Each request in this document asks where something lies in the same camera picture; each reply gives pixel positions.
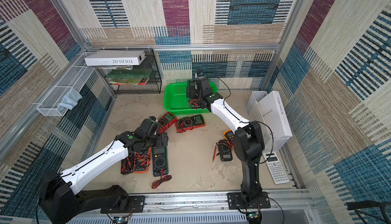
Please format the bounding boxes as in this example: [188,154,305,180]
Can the black wire shelf rack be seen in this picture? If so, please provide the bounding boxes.
[98,49,163,95]

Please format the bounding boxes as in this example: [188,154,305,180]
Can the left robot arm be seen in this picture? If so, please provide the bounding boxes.
[36,116,159,224]

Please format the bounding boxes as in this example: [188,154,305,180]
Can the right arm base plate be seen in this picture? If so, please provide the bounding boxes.
[227,191,271,210]

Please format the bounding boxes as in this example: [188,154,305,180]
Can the white open file box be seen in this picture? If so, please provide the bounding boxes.
[246,91,290,152]

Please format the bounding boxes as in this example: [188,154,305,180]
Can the red probe on table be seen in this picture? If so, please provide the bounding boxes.
[212,145,217,162]

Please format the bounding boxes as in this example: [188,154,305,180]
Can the white calculator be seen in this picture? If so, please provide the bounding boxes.
[263,152,290,185]

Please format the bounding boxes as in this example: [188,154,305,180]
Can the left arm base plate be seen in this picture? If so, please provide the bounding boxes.
[100,195,146,214]

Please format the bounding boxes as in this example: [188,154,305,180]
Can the light blue cloth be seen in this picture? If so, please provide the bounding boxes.
[58,88,82,112]

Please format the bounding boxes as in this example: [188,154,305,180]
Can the red black test leads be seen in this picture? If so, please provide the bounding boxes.
[151,169,172,189]

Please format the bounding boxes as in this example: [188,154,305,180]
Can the yellow multimeter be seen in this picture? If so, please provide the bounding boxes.
[224,130,235,148]

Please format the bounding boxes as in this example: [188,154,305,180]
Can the white FOLIO box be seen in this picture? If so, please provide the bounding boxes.
[85,50,146,66]

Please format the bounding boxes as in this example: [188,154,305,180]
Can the white box upright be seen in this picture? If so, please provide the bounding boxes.
[258,91,292,138]

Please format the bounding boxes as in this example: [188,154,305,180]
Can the orange Victor multimeter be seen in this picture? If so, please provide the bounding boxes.
[133,148,152,174]

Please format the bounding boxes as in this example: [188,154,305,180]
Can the red ANENG multimeter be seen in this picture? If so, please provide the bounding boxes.
[175,114,205,133]

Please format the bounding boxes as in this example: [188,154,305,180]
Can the green book on shelf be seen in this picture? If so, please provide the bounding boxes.
[106,68,153,85]

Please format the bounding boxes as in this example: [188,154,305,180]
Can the white wire wall basket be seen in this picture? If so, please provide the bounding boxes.
[37,53,94,117]

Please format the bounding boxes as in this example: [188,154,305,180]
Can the small black multimeter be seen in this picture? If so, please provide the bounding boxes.
[121,154,134,175]
[217,140,233,162]

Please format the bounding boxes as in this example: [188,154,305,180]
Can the green DT9205A multimeter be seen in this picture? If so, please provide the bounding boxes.
[151,146,169,177]

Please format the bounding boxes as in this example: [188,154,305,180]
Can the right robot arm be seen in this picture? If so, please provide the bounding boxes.
[186,76,265,206]

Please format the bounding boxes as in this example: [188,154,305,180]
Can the small black multimeter left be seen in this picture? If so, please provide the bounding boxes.
[121,154,134,175]

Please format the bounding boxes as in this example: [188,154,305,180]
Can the green plastic basket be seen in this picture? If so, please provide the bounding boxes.
[164,82,217,116]

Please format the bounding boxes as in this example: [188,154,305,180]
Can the small black multimeter right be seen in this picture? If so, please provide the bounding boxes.
[217,140,233,162]

